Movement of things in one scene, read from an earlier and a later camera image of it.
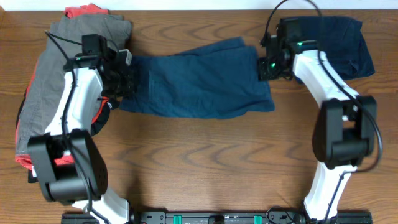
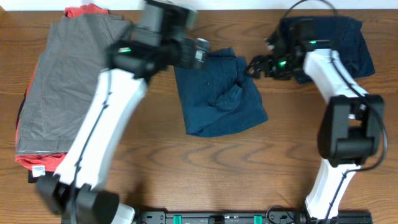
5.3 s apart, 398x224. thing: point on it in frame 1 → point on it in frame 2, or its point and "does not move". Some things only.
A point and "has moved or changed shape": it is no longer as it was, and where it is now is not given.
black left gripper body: x=125 y=82 → x=189 y=54
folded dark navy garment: x=341 y=42 does not move
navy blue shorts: x=219 y=79 has moved or changed shape
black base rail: x=341 y=218 does not move
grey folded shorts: x=45 y=87 does not move
